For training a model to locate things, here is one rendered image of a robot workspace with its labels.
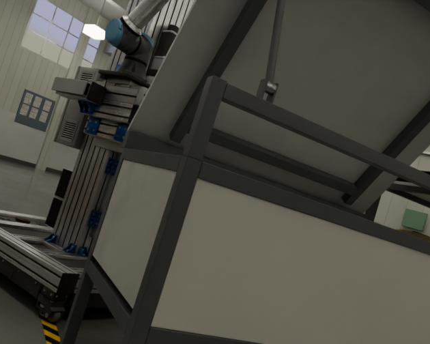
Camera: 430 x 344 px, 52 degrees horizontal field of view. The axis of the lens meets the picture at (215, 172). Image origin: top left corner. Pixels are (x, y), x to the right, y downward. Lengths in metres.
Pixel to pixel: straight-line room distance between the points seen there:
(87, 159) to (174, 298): 1.58
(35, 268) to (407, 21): 1.82
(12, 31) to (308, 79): 12.01
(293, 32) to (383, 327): 0.97
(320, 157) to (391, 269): 0.60
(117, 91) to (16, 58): 11.17
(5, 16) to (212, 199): 12.35
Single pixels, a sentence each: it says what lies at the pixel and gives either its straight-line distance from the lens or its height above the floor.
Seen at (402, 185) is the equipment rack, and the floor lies 1.04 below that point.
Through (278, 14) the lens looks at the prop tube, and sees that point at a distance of 1.26.
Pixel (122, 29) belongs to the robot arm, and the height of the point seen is 1.33.
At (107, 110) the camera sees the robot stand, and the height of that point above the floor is 0.98.
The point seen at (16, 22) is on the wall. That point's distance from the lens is 13.37.
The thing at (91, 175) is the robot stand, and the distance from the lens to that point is 2.50.
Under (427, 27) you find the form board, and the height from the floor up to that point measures 1.50.
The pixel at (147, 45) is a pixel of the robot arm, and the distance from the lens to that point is 2.29.
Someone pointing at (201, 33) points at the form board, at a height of 1.21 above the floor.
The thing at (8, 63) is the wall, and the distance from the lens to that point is 13.24.
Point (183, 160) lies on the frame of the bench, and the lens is 1.04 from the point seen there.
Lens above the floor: 0.73
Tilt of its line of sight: 3 degrees up
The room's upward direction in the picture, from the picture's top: 17 degrees clockwise
